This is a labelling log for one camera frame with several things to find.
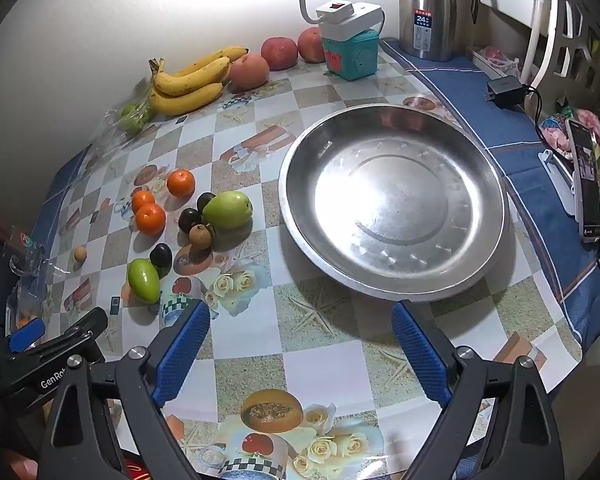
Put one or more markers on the stainless steel thermos kettle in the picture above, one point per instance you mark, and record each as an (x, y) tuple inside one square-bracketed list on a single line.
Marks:
[(427, 15)]

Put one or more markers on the small green jujube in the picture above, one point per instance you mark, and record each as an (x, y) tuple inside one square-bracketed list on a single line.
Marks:
[(143, 280)]

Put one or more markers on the checkered printed tablecloth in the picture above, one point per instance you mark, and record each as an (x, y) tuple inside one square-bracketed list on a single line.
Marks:
[(300, 360)]

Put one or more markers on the clear bag of kumquats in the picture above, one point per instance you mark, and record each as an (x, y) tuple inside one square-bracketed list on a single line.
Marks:
[(22, 305)]

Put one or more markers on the dark purple plum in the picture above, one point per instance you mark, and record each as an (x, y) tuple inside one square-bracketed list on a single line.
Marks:
[(189, 220), (205, 201), (160, 256)]

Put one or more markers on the pink snack packet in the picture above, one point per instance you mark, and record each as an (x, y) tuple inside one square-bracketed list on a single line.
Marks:
[(495, 57)]

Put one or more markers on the colourful snack packet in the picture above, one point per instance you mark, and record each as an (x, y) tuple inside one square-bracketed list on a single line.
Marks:
[(555, 132)]

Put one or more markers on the brown longan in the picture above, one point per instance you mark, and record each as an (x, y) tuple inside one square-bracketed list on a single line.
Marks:
[(200, 236), (80, 254)]

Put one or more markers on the clear glass cup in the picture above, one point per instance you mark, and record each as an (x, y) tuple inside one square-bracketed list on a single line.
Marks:
[(25, 257)]

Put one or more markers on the white socket with red switch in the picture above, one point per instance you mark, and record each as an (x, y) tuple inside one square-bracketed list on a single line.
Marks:
[(347, 17)]

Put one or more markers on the black power adapter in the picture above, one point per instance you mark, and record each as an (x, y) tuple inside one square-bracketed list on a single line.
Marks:
[(505, 91)]

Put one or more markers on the round stainless steel plate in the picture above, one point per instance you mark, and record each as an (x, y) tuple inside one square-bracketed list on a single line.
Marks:
[(395, 200)]

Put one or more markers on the clear bag of green fruit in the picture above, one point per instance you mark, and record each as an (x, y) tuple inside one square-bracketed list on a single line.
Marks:
[(120, 120)]

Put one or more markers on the white phone stand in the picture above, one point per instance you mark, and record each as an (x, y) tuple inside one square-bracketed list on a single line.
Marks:
[(560, 180)]

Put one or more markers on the white plastic rack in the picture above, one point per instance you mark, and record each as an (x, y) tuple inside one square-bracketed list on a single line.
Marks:
[(570, 25)]

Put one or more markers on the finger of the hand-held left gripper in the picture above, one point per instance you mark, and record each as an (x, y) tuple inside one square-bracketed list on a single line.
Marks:
[(27, 335), (87, 322)]

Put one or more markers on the teal printed box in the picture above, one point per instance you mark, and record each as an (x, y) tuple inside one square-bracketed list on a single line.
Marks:
[(352, 57)]

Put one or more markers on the small orange tangerine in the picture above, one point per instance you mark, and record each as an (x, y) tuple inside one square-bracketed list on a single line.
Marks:
[(181, 183)]

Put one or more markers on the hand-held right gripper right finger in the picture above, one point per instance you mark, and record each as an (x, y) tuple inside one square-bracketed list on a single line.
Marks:
[(420, 355)]

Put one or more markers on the black smartphone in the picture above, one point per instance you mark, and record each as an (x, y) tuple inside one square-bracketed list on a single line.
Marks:
[(586, 180)]

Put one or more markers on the pile of green jujubes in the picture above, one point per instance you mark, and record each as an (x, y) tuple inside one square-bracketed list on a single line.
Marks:
[(132, 115)]

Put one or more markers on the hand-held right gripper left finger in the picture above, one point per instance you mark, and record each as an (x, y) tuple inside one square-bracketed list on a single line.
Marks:
[(180, 350)]

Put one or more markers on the yellow banana bunch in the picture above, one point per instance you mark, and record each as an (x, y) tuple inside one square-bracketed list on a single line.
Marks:
[(190, 87)]

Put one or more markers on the red apple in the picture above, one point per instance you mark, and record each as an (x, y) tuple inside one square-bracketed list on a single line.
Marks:
[(279, 52), (249, 72), (311, 45)]

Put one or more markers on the large green jujube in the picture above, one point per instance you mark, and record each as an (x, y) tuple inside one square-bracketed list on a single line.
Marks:
[(227, 210)]

